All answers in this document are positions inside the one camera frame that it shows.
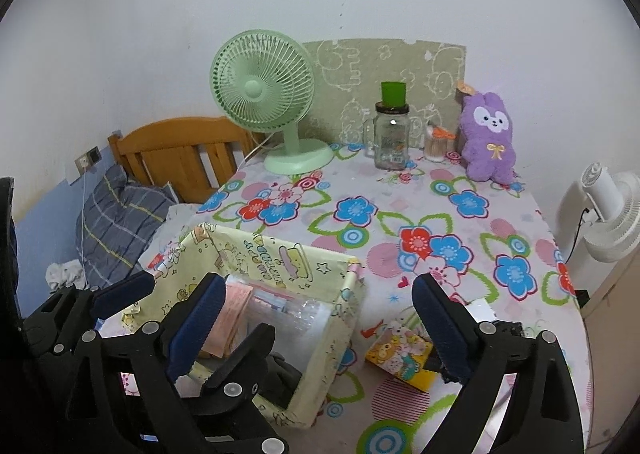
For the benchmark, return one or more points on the purple plush bunny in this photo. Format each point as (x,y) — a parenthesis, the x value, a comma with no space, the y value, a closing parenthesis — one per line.
(487,153)

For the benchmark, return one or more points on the white crumpled cloth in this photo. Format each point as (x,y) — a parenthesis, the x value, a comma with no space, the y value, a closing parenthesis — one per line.
(65,274)

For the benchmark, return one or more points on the yellow cartoon tissue packet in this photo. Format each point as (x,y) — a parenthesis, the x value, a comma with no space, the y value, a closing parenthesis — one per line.
(395,349)

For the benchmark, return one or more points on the white bed quilt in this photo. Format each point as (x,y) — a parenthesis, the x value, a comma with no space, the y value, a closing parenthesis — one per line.
(182,214)

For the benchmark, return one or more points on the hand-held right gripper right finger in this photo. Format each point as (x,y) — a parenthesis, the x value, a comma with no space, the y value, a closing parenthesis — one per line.
(440,329)

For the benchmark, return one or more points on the white wall socket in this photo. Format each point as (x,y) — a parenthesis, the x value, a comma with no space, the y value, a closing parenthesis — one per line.
(81,162)

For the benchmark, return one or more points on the green desk fan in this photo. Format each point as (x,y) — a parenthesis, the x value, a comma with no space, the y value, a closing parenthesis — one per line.
(250,83)

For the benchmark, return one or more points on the white standing fan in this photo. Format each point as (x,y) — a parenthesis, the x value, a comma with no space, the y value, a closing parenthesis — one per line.
(600,194)

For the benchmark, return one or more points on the beige wooden door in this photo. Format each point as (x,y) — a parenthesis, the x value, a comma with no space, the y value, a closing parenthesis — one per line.
(612,294)

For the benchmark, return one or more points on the glass mug jar green lid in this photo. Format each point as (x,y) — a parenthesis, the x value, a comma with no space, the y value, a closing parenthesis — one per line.
(392,143)

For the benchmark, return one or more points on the pink packet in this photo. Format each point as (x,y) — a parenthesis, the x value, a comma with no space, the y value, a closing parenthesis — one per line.
(232,309)

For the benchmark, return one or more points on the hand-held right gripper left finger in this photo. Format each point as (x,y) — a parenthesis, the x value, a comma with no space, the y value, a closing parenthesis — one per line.
(195,324)

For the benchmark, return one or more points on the yellow fabric storage box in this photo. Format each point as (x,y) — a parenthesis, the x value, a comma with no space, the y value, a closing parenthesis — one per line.
(280,254)

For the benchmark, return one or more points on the white tissue packet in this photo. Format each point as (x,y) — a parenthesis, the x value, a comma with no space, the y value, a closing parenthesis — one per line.
(480,311)

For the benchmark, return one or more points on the toothpick jar orange lid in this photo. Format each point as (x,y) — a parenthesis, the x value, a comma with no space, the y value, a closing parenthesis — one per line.
(439,148)

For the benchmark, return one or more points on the grey plaid pillow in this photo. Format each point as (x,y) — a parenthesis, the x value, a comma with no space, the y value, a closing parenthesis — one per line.
(120,219)

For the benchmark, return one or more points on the dark wall switch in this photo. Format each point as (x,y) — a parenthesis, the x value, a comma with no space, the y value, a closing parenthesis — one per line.
(93,153)

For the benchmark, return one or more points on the clear plastic bag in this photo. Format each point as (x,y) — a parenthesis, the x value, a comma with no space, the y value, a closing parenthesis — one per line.
(305,314)

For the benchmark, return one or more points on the green printed board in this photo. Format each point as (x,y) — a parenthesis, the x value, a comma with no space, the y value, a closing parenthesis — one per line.
(350,63)

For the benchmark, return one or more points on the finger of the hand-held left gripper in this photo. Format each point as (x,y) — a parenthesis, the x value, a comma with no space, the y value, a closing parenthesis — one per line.
(240,359)
(125,291)

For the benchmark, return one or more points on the wooden bed headboard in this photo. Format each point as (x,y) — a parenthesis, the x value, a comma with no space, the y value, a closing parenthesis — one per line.
(165,148)

